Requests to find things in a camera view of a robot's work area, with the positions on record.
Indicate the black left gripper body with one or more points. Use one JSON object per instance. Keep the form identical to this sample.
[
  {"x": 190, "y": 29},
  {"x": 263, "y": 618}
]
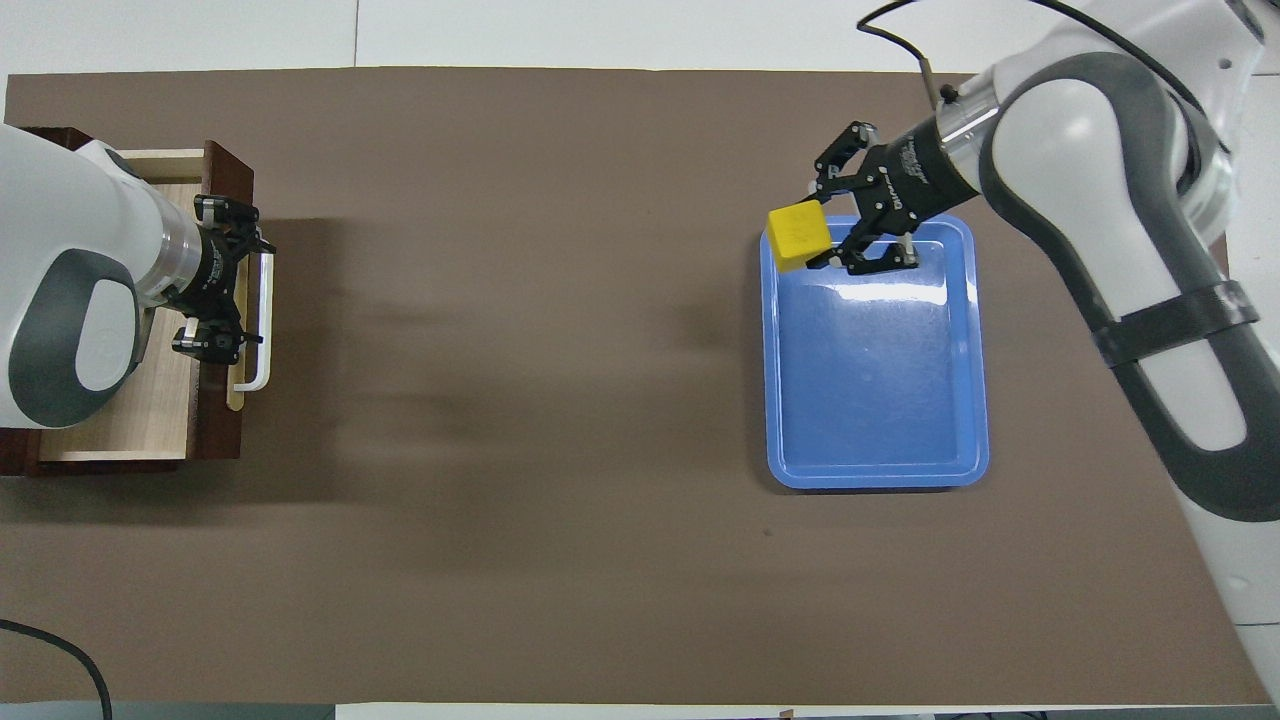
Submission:
[{"x": 215, "y": 280}]

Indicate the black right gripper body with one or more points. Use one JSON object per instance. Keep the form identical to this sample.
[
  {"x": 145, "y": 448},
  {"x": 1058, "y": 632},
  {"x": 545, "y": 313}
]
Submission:
[{"x": 910, "y": 175}]

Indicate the yellow cube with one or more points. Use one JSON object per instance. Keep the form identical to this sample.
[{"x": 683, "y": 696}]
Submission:
[{"x": 798, "y": 235}]

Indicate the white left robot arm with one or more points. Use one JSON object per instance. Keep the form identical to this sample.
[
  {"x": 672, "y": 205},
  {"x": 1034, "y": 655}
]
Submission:
[{"x": 80, "y": 260}]

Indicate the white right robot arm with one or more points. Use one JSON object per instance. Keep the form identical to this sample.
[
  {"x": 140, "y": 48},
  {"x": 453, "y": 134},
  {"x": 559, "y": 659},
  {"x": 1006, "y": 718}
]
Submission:
[{"x": 1130, "y": 200}]

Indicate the blue plastic tray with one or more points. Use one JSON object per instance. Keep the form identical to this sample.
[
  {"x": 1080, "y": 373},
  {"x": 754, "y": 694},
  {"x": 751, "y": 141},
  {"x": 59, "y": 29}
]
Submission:
[{"x": 870, "y": 380}]

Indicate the brown paper table mat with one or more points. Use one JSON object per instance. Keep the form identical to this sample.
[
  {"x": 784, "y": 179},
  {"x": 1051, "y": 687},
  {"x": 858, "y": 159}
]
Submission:
[{"x": 500, "y": 400}]

